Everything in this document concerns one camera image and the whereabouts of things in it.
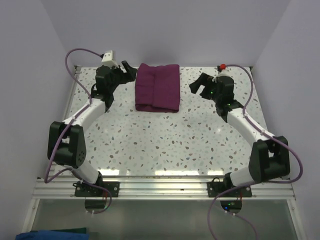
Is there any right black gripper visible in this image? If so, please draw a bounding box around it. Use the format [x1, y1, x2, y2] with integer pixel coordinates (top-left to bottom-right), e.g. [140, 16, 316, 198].
[188, 73, 221, 104]

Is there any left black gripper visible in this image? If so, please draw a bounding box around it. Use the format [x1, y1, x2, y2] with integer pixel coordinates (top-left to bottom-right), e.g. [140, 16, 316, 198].
[108, 61, 136, 94]

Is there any purple surgical cloth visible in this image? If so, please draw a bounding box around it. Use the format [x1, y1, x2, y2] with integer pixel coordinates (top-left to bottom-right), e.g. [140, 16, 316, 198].
[135, 63, 181, 113]

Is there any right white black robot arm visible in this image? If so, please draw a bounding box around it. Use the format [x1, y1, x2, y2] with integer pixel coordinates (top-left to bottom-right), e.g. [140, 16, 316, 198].
[189, 73, 291, 197]

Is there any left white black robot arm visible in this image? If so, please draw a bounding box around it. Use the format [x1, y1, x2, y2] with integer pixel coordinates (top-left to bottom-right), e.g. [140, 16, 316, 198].
[47, 60, 137, 197]

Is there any blue cloth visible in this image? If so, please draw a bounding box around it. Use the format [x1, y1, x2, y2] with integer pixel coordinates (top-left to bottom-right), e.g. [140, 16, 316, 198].
[15, 230, 90, 240]

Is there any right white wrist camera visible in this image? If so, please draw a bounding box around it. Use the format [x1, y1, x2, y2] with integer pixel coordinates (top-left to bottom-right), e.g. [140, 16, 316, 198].
[216, 63, 230, 78]

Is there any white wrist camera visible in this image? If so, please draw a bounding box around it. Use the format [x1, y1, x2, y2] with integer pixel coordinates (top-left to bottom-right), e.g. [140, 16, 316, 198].
[101, 50, 117, 68]
[216, 63, 230, 78]

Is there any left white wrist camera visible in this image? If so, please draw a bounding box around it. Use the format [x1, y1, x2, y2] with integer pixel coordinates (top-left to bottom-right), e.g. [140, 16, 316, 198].
[101, 50, 117, 68]

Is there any aluminium left side rail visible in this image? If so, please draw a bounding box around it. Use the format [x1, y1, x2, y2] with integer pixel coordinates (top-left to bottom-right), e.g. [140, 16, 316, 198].
[62, 65, 82, 120]

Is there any aluminium rail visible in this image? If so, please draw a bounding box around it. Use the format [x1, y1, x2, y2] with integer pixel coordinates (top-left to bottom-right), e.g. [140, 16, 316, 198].
[62, 65, 82, 120]
[32, 176, 296, 200]

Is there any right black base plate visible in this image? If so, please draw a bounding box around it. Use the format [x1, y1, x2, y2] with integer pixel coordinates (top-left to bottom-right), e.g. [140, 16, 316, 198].
[206, 181, 253, 198]

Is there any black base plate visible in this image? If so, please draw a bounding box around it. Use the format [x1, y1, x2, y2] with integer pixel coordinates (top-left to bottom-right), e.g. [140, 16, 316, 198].
[206, 181, 253, 198]
[72, 181, 120, 198]

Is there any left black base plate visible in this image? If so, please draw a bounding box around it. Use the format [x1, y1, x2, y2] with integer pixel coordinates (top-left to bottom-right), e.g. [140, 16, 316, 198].
[72, 181, 120, 198]

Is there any aluminium front rail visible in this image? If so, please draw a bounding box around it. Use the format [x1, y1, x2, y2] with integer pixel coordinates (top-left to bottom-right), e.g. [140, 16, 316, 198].
[32, 176, 296, 200]

